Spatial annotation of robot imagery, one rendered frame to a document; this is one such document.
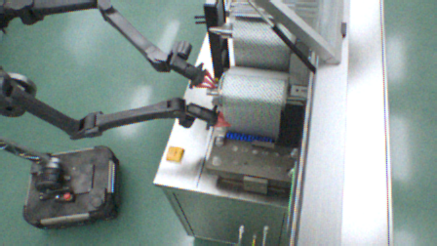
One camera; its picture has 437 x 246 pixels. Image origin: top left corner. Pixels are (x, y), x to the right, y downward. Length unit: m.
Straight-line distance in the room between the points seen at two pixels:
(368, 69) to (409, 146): 1.72
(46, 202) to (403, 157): 2.55
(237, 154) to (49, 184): 1.40
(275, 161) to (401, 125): 1.71
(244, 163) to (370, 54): 0.65
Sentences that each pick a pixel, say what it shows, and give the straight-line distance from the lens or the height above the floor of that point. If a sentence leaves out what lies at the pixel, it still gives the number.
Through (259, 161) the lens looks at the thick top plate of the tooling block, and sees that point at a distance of 1.49.
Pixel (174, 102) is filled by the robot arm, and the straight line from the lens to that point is 1.47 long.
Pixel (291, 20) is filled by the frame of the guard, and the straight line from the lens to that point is 0.89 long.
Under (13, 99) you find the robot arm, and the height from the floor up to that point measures 1.43.
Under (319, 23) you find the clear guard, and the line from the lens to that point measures 1.01.
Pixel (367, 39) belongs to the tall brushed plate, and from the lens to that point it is 1.40.
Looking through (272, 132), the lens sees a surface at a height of 1.07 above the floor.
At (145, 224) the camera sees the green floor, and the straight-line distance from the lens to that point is 2.58.
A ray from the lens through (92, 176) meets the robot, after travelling 2.57.
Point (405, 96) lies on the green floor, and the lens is 3.24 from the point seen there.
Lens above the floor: 2.35
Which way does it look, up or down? 55 degrees down
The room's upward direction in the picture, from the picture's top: 10 degrees counter-clockwise
